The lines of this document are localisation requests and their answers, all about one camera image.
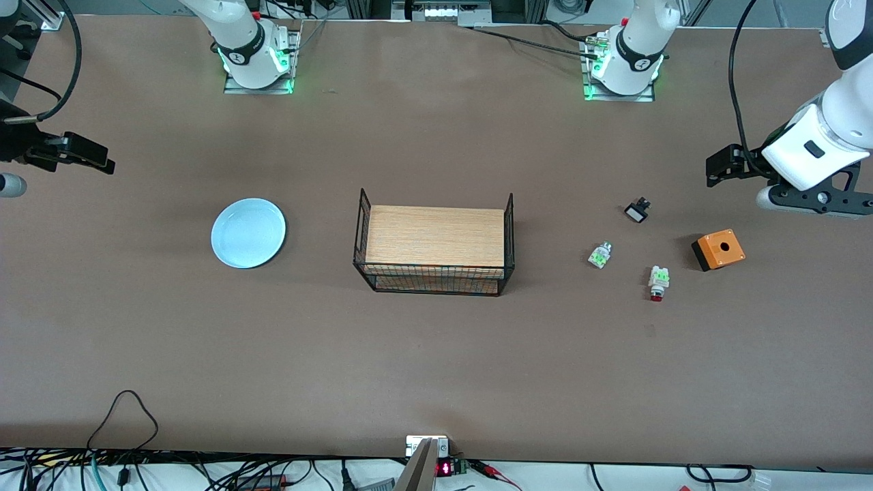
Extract aluminium frame profile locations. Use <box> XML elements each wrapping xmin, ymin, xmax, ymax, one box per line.
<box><xmin>31</xmin><ymin>0</ymin><xmax>65</xmax><ymax>31</ymax></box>

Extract red black clip leads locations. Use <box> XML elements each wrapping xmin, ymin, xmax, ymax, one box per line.
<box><xmin>471</xmin><ymin>460</ymin><xmax>522</xmax><ymax>491</ymax></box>

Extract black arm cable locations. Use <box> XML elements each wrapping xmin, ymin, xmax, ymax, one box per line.
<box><xmin>728</xmin><ymin>0</ymin><xmax>775</xmax><ymax>179</ymax></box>
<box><xmin>0</xmin><ymin>0</ymin><xmax>83</xmax><ymax>125</ymax></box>

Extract grey metal beam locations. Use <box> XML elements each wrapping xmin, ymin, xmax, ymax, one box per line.
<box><xmin>394</xmin><ymin>438</ymin><xmax>437</xmax><ymax>491</ymax></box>

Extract silver metal bracket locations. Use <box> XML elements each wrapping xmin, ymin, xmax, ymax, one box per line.
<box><xmin>406</xmin><ymin>435</ymin><xmax>449</xmax><ymax>458</ymax></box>

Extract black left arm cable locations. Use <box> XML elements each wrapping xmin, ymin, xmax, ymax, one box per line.
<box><xmin>728</xmin><ymin>0</ymin><xmax>775</xmax><ymax>179</ymax></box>

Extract orange button enclosure box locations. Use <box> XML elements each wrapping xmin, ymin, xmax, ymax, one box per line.
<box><xmin>691</xmin><ymin>229</ymin><xmax>746</xmax><ymax>272</ymax></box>

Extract light blue round plate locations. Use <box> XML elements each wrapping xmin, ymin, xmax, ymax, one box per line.
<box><xmin>211</xmin><ymin>198</ymin><xmax>287</xmax><ymax>269</ymax></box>

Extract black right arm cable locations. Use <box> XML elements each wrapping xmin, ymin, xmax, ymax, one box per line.
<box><xmin>0</xmin><ymin>0</ymin><xmax>83</xmax><ymax>125</ymax></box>

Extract black coiled cable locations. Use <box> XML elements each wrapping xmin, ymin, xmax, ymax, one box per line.
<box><xmin>685</xmin><ymin>464</ymin><xmax>754</xmax><ymax>486</ymax></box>

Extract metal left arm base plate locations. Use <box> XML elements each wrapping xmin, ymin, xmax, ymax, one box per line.
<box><xmin>581</xmin><ymin>34</ymin><xmax>657</xmax><ymax>103</ymax></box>

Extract thin black looped cable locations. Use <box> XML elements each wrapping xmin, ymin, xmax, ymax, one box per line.
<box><xmin>87</xmin><ymin>390</ymin><xmax>159</xmax><ymax>452</ymax></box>

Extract black wire rack wooden shelf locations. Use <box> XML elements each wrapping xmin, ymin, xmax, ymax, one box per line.
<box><xmin>353</xmin><ymin>189</ymin><xmax>516</xmax><ymax>297</ymax></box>

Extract white power strip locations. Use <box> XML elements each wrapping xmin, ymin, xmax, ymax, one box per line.
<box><xmin>406</xmin><ymin>0</ymin><xmax>492</xmax><ymax>21</ymax></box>

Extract black cable across table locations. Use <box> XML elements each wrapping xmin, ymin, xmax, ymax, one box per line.
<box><xmin>471</xmin><ymin>24</ymin><xmax>601</xmax><ymax>59</ymax></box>

